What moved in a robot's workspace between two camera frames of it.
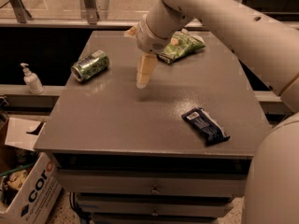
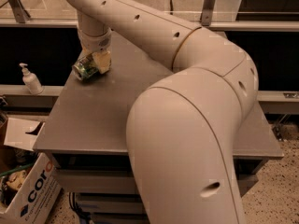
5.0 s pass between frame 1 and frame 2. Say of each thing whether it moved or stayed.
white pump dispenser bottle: stayed
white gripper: moved
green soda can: stayed
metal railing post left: stayed
